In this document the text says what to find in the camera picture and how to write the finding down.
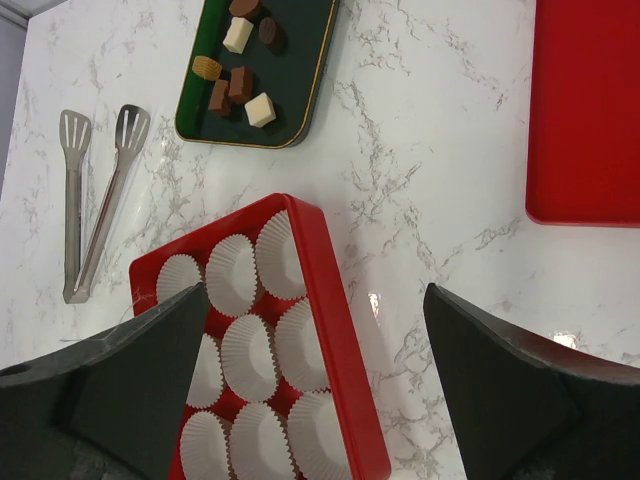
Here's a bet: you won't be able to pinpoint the red chocolate box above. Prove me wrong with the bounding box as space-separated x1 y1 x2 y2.
129 193 391 479

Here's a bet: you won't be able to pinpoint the dark oval chocolate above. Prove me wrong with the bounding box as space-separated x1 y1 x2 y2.
258 16 285 53

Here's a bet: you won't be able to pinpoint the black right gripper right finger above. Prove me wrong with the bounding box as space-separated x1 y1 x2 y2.
423 283 639 479

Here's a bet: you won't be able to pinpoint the caramel ridged chocolate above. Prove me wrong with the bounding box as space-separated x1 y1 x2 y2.
191 55 223 82

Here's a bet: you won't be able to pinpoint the red box lid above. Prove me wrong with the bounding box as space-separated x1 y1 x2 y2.
525 1 639 227

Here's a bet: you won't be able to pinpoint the brown square chocolate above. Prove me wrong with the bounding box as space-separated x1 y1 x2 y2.
228 66 254 105
208 78 231 117

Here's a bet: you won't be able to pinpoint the white square chocolate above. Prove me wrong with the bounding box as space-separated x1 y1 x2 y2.
244 92 276 128
222 17 253 54

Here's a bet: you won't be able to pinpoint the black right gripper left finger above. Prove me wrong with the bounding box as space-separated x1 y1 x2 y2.
1 284 208 479

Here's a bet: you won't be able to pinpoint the white paper cup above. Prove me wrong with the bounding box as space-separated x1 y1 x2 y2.
287 392 352 480
230 403 297 479
275 298 329 392
205 234 258 318
180 411 231 480
255 210 306 300
221 314 279 402
186 333 225 409
156 254 203 303

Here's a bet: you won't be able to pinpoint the metal tongs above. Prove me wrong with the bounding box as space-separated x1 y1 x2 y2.
59 104 151 304

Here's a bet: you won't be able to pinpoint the dark green tray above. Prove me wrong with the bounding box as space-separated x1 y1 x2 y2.
175 1 339 149

